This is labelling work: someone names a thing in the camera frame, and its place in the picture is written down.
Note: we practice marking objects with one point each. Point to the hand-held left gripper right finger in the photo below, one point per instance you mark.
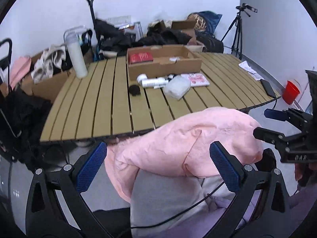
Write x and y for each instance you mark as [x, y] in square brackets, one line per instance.
[224, 166]

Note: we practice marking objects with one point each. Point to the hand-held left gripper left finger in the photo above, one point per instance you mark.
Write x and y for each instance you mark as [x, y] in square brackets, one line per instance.
[91, 166]

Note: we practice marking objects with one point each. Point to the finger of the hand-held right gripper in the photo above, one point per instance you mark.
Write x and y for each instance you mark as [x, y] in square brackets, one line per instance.
[268, 133]
[275, 114]

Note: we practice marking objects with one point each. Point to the pink patterned pouch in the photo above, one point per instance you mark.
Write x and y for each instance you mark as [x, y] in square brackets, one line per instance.
[198, 79]

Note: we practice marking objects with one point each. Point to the clear plastic bag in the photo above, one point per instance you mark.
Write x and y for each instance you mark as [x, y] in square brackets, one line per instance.
[177, 86]

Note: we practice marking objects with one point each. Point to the shallow cardboard tray box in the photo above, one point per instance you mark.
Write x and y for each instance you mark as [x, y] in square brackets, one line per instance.
[163, 68]

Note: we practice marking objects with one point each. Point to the person's right forearm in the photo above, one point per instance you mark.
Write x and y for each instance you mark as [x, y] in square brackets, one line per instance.
[305, 200]

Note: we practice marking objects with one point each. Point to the person's right hand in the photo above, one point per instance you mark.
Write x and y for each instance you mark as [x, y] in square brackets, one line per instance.
[298, 172]

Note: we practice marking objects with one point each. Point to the black chair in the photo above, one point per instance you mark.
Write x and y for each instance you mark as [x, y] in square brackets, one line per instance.
[268, 158]

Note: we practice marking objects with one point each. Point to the red bucket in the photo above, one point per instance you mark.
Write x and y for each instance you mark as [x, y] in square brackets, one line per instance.
[290, 91]

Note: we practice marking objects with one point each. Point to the black smartphone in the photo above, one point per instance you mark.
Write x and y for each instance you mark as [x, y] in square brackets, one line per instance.
[267, 87]

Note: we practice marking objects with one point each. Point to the purple jacket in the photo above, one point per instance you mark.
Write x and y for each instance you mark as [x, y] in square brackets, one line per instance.
[223, 202]

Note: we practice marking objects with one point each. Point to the pink blanket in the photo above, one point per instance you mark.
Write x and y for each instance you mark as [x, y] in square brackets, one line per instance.
[178, 143]

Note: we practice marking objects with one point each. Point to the printed paper sheets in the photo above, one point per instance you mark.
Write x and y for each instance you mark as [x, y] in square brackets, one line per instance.
[247, 67]

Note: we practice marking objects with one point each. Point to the large cardboard box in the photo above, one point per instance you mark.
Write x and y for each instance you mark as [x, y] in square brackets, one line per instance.
[47, 86]

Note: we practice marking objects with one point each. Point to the black tripod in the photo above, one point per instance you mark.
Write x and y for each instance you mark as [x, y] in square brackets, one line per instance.
[238, 27]

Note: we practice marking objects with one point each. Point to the black backpack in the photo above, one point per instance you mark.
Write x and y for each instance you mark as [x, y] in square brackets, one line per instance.
[210, 43]

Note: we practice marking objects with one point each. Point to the white water bottle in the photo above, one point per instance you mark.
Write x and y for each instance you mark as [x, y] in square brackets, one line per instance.
[76, 57]

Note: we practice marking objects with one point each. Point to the beige clothes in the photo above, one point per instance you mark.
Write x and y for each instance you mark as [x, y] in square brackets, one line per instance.
[48, 63]

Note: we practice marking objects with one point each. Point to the blue cushion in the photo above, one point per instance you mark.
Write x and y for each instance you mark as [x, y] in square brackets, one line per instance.
[211, 19]

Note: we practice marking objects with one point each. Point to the small white item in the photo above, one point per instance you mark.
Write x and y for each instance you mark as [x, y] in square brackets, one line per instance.
[174, 59]

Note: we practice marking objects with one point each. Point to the wicker ball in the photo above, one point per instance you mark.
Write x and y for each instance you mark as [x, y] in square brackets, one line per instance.
[200, 23]

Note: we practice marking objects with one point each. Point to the red flat box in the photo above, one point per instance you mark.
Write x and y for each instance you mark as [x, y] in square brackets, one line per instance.
[140, 57]

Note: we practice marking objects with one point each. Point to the pink bag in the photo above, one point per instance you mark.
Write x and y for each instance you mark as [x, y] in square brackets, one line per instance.
[19, 68]

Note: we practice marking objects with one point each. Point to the open brown cardboard box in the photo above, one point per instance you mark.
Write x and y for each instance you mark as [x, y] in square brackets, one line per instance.
[184, 24]

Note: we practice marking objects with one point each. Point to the black jacket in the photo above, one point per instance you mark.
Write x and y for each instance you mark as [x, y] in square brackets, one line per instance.
[168, 37]

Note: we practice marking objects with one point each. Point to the black clothes pile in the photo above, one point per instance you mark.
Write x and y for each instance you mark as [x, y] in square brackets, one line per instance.
[109, 33]

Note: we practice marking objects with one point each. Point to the keyboard print box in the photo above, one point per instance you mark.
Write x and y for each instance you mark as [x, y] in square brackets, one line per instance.
[128, 26]

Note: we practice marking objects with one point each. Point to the beige tote bag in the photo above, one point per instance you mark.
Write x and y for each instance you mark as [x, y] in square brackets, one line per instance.
[158, 24]

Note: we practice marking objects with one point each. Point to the wall power outlets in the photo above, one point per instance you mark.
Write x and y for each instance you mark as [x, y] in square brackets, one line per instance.
[121, 19]

